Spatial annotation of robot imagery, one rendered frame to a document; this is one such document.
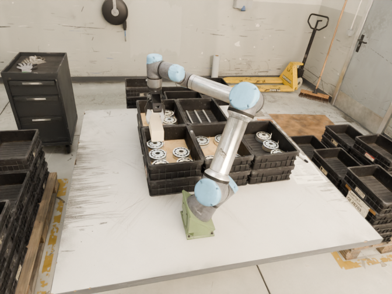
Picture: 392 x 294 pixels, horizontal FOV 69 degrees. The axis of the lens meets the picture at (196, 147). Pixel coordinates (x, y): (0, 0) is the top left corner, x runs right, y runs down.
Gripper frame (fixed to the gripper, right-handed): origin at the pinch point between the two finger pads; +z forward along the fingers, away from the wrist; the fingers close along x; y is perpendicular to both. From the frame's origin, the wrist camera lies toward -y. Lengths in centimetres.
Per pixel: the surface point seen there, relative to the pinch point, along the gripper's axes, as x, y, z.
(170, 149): -10.4, 10.6, 25.7
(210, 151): -35.4, 5.1, 25.8
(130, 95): 8, 167, 57
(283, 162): -76, -14, 24
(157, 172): 0.5, -16.2, 21.6
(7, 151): 105, 71, 59
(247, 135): -67, 22, 26
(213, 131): -41, 22, 21
